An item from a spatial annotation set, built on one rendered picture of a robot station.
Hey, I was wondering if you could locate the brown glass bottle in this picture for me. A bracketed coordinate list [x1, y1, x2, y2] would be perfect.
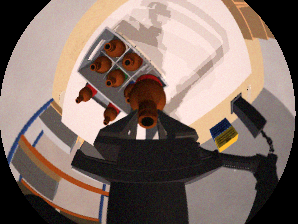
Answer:
[124, 80, 135, 104]
[90, 56, 115, 74]
[75, 84, 97, 104]
[104, 39, 129, 58]
[103, 102, 120, 126]
[122, 52, 143, 71]
[105, 68, 128, 87]
[129, 74, 166, 129]

